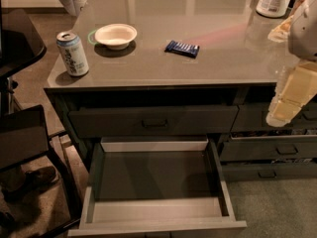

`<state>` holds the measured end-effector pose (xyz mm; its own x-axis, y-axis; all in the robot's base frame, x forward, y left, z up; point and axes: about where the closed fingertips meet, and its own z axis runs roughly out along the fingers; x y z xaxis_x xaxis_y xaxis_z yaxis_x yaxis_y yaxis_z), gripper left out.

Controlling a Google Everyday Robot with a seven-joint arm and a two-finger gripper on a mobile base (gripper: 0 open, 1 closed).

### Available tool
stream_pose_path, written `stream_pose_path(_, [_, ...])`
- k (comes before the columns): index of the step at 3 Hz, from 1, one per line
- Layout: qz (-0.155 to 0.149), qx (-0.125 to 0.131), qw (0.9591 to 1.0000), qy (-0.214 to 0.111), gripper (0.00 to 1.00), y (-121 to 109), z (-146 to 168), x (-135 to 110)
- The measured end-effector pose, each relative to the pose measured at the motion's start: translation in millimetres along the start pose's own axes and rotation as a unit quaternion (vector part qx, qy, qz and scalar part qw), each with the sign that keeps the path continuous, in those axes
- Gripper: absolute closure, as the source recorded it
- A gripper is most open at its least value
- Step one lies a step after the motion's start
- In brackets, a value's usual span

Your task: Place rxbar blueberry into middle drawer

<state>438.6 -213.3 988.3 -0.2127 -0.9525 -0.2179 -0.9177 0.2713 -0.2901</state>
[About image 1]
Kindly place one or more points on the closed grey top drawer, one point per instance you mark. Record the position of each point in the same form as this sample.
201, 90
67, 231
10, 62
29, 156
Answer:
140, 121

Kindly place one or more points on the white paper bowl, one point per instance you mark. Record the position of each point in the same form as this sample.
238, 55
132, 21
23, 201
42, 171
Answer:
115, 36

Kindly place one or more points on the dark round side table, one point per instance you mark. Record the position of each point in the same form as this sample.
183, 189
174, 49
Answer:
22, 45

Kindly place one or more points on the grey right bottom drawer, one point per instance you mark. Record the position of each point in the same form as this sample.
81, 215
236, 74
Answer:
270, 171

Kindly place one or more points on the blue rxbar blueberry wrapper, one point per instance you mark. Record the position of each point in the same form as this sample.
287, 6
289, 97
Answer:
183, 49

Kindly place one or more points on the brown shoe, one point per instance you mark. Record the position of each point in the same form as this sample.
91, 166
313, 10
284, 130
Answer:
33, 180

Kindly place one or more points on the black chair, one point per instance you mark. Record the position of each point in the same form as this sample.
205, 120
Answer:
25, 145

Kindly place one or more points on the grey right middle drawer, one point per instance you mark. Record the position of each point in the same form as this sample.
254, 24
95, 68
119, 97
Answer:
269, 148

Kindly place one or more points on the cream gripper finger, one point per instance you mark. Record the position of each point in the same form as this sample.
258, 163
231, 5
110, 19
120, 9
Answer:
301, 84
280, 113

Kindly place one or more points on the white and blue drink can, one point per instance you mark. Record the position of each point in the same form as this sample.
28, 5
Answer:
72, 53

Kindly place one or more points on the open grey middle drawer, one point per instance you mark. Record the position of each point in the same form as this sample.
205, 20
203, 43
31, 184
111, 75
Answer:
157, 188

